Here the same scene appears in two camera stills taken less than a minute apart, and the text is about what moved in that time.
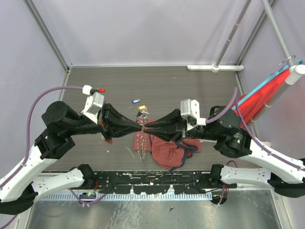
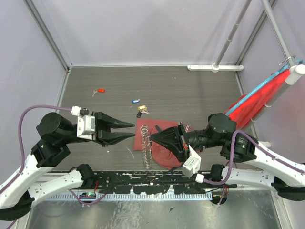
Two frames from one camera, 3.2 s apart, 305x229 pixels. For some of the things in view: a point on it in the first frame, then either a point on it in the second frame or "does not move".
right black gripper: (177, 130) to (174, 134)
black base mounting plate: (149, 182) does not move
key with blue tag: (136, 100) does not move
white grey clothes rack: (296, 71) does not move
